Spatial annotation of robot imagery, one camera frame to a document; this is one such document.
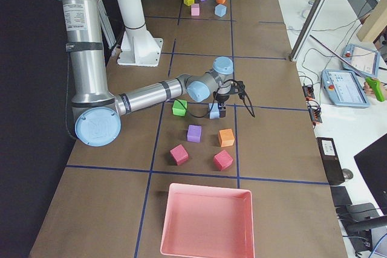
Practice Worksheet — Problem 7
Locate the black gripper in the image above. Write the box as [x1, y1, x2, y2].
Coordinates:
[215, 79, 244, 118]

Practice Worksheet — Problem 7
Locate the light blue foam block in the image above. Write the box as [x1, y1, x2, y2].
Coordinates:
[209, 103, 220, 119]

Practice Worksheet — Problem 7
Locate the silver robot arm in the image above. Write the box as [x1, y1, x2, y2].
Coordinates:
[60, 0, 246, 147]

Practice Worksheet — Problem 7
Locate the orange foam block near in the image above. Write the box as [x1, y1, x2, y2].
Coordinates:
[218, 129, 235, 147]

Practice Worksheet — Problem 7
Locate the purple foam block near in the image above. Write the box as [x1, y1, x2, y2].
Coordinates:
[187, 124, 202, 143]

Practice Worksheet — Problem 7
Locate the green foam block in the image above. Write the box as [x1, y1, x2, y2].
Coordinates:
[172, 99, 187, 117]

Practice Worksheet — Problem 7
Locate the red foam block right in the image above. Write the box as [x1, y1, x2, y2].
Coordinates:
[213, 150, 233, 171]

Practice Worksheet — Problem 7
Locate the red foam block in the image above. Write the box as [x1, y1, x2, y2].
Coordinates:
[213, 150, 233, 171]
[169, 144, 189, 166]

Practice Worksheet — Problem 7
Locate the red foam block left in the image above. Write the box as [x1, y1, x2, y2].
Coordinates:
[169, 144, 189, 166]

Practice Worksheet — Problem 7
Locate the pink foam block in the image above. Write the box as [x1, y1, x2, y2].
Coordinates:
[190, 4, 200, 16]

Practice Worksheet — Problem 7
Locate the pink plastic tray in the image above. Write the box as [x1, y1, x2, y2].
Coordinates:
[160, 183, 255, 257]

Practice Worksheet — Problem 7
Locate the black box on desk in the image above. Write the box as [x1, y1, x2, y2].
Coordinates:
[316, 137, 345, 185]

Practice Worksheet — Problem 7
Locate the near teach pendant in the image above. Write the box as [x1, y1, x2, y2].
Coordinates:
[321, 69, 370, 108]

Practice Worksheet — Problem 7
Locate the teach pendant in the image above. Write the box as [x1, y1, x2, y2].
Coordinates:
[321, 69, 370, 108]
[342, 44, 380, 77]

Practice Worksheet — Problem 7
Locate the far teach pendant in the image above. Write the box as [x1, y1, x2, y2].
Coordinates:
[342, 44, 380, 77]

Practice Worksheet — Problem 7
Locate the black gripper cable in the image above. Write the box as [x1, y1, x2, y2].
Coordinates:
[177, 80, 256, 118]

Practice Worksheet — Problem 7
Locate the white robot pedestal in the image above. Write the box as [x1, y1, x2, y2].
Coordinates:
[117, 0, 163, 67]

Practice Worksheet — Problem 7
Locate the green handled reach grabber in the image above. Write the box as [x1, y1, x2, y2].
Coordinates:
[310, 35, 385, 102]

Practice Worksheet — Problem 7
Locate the aluminium frame post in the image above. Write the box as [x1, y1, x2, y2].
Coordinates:
[289, 0, 326, 62]

